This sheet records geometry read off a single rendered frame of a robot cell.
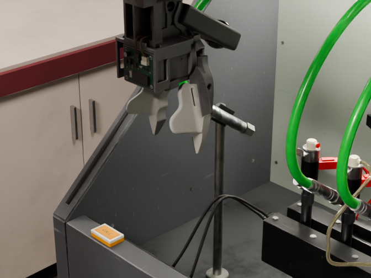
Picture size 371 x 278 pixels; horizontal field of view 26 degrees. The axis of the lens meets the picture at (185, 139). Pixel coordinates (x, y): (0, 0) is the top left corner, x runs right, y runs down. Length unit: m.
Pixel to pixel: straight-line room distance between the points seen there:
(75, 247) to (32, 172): 1.23
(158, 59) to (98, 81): 1.75
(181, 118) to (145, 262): 0.37
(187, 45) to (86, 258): 0.54
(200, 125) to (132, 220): 0.55
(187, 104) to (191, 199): 0.64
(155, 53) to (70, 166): 1.81
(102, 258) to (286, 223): 0.30
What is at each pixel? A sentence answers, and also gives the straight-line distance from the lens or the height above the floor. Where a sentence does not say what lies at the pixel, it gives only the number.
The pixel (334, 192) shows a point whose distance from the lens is 1.20.
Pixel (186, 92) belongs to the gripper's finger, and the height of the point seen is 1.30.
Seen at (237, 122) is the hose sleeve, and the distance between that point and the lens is 1.28.
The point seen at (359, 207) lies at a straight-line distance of 1.11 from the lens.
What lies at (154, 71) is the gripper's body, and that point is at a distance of 0.92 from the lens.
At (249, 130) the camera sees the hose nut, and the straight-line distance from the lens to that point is 1.30.
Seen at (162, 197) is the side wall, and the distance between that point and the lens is 1.53.
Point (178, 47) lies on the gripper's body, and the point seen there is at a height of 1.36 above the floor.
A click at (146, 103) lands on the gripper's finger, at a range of 1.03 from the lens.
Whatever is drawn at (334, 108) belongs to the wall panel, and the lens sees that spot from 1.59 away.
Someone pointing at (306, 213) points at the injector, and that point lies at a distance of 1.32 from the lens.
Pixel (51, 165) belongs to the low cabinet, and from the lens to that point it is 2.64.
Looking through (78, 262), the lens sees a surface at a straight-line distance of 1.41.
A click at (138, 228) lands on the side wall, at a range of 1.52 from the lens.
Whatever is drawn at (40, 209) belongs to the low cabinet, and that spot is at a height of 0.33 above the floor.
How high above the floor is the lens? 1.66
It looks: 25 degrees down
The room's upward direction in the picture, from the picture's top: straight up
